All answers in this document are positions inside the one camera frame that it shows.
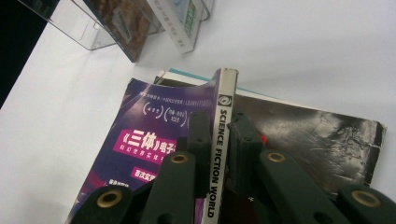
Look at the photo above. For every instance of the white book with picture grid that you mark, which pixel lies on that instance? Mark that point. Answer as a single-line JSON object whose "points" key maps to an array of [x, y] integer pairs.
{"points": [[180, 28]]}

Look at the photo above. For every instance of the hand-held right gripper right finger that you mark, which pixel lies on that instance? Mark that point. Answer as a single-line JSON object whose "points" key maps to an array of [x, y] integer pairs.
{"points": [[246, 149]]}

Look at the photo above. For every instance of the white table cover sheet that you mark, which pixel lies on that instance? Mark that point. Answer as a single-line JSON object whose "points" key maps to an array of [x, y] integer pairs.
{"points": [[46, 124]]}

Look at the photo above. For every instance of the clear acrylic book rack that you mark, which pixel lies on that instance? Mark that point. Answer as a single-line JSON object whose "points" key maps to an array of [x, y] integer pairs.
{"points": [[77, 34]]}

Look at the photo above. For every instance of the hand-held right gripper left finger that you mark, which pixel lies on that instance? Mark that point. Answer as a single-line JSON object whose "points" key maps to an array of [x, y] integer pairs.
{"points": [[199, 146]]}

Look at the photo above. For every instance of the black magazine with red print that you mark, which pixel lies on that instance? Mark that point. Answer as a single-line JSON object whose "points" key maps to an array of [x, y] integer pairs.
{"points": [[311, 140]]}

